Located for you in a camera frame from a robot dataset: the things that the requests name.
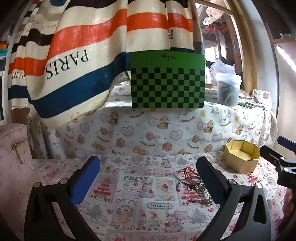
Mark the strawberry print cloth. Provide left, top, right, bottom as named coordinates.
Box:
left=30, top=152, right=289, bottom=241

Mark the bear print blanket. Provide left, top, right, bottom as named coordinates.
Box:
left=28, top=82, right=278, bottom=160

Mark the keychain with dark charms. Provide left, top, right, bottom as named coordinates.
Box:
left=185, top=182, right=219, bottom=207

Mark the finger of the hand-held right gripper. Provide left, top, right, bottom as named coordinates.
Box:
left=277, top=136, right=296, bottom=151
left=259, top=146, right=296, bottom=186

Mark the clear plastic tub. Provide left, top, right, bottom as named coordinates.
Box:
left=215, top=72, right=242, bottom=106

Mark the gold octagonal box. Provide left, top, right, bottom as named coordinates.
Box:
left=223, top=140, right=261, bottom=173

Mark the wooden window frame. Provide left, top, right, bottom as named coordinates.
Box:
left=192, top=0, right=260, bottom=99

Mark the striped cloth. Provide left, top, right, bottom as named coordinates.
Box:
left=7, top=0, right=204, bottom=129

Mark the white plastic bag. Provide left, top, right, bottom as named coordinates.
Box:
left=209, top=58, right=237, bottom=84

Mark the person's right hand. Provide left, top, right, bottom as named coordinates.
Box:
left=283, top=188, right=296, bottom=217

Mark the grey flat tool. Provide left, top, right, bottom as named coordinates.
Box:
left=245, top=101, right=265, bottom=109

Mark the large silver key ring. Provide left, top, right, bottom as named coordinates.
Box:
left=176, top=177, right=201, bottom=193

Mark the pink plastic bag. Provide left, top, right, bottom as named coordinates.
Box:
left=203, top=6, right=225, bottom=25

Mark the green checkered box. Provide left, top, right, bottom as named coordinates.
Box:
left=130, top=52, right=206, bottom=109

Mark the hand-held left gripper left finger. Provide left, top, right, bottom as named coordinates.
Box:
left=24, top=156, right=102, bottom=241

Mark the red cord bracelet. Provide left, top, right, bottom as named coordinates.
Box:
left=183, top=167, right=200, bottom=184

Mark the pink quilted bag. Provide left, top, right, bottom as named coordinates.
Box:
left=0, top=123, right=48, bottom=234

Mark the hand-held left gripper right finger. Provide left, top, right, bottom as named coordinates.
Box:
left=196, top=156, right=271, bottom=241

